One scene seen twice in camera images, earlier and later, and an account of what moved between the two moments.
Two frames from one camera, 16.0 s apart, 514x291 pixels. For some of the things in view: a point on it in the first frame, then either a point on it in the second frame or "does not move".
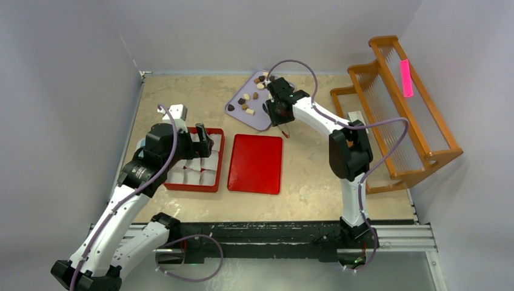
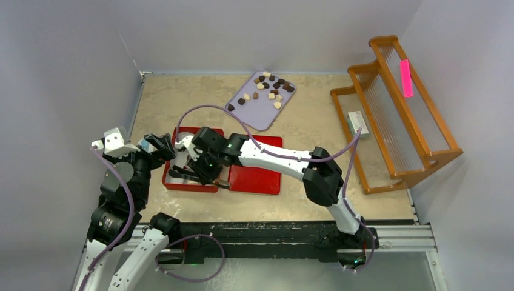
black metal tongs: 283,133 -> 179,172
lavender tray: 249,104 does not move
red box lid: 256,165 does not move
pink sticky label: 407,84 does not move
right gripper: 271,104 -> 196,163
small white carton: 356,115 does not move
